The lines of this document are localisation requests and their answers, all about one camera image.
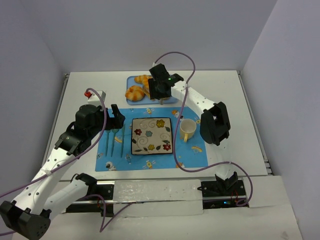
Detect long striped croissant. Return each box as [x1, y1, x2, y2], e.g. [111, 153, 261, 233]
[142, 75, 151, 99]

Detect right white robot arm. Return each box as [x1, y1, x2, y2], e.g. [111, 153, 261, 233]
[148, 63, 232, 180]

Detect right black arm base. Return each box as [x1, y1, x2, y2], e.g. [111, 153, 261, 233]
[197, 171, 247, 210]

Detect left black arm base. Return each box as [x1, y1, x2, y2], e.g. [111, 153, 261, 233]
[65, 184, 114, 217]

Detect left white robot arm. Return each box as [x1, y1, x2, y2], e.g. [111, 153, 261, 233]
[0, 104, 125, 240]

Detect round twisted bread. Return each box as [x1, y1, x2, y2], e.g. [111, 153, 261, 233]
[125, 85, 145, 102]

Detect teal fork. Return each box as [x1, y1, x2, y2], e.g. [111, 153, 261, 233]
[104, 130, 111, 156]

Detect small croissant back left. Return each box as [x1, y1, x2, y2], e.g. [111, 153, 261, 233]
[134, 74, 152, 84]

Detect teal knife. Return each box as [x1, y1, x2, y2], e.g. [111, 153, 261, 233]
[120, 124, 126, 158]

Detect light blue tray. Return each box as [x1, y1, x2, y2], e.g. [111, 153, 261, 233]
[126, 76, 178, 106]

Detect blue cartoon placemat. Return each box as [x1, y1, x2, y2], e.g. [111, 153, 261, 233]
[95, 107, 208, 172]

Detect square floral ceramic plate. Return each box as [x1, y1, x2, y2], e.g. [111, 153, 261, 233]
[131, 117, 173, 156]

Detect cream yellow mug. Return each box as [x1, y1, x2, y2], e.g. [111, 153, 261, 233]
[179, 118, 197, 143]

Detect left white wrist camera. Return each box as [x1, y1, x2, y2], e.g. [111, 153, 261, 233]
[84, 90, 106, 107]

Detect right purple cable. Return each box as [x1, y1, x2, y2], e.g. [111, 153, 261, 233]
[153, 51, 254, 207]

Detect purple cable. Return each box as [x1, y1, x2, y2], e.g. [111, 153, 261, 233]
[153, 51, 254, 207]
[0, 87, 133, 238]

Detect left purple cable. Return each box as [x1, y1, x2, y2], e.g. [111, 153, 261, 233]
[0, 87, 133, 238]

